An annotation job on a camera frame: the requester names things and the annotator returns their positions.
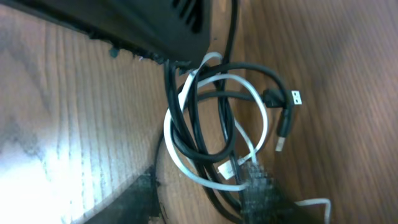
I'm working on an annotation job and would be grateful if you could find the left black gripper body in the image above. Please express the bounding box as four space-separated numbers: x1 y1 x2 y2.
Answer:
1 0 211 67

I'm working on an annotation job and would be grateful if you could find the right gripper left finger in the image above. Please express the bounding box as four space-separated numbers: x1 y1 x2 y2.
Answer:
85 167 162 224

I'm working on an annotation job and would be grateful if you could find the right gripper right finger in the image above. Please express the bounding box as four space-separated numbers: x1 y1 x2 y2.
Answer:
241 162 321 224

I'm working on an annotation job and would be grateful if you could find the white usb cable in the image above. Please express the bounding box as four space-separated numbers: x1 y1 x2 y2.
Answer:
163 52 332 224

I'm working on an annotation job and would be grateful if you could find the short black usb cable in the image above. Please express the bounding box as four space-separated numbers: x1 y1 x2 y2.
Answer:
154 58 303 224

